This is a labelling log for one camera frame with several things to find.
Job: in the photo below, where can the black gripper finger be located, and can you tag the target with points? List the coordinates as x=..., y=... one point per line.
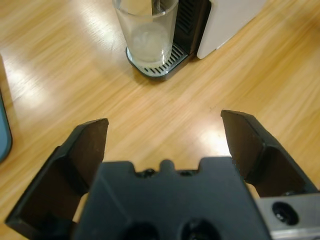
x=257, y=155
x=65, y=175

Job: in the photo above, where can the white capsule coffee machine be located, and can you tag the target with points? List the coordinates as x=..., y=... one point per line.
x=225, y=25

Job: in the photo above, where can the clear glass cup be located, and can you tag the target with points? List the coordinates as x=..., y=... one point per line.
x=147, y=45

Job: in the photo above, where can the teal plastic tray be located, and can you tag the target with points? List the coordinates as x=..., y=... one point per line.
x=3, y=135

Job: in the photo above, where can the metal drip tray grille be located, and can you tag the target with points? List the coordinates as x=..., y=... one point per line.
x=160, y=72

